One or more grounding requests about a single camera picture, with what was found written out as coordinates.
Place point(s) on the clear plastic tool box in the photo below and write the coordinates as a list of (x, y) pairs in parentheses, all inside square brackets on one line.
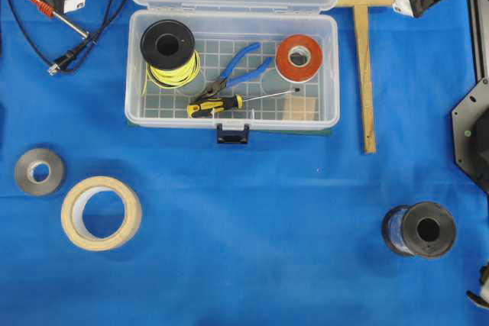
[(221, 29)]

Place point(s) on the black tool box latch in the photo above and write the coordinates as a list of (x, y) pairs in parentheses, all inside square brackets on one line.
[(233, 136)]

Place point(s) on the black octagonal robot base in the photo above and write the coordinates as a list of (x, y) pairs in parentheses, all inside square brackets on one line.
[(470, 134)]

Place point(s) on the orange soldering iron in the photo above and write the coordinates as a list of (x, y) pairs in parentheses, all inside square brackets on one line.
[(48, 11)]

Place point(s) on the wooden T-shaped stick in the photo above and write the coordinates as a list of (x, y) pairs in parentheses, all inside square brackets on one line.
[(360, 9)]

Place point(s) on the red tape roll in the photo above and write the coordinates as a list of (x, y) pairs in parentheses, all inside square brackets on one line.
[(298, 58)]

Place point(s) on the small wooden block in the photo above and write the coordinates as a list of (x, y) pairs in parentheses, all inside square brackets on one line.
[(300, 109)]

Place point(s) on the yellow black screwdriver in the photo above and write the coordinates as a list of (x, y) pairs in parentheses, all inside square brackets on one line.
[(211, 106)]

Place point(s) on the grey tape roll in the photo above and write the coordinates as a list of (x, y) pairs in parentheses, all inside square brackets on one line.
[(39, 172)]

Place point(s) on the beige masking tape roll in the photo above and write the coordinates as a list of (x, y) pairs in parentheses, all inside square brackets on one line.
[(100, 213)]

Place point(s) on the blue table cloth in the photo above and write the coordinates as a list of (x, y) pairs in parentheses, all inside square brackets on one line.
[(285, 230)]

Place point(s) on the black white clamp object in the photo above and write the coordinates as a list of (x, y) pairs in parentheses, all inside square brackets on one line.
[(481, 299)]

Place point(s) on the aluminium frame rail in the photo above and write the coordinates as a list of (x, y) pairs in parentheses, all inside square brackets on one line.
[(478, 20)]

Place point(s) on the yellow wire spool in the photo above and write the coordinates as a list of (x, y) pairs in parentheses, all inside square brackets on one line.
[(169, 50)]

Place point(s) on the blue wire spool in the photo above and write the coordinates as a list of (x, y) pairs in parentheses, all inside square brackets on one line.
[(425, 229)]

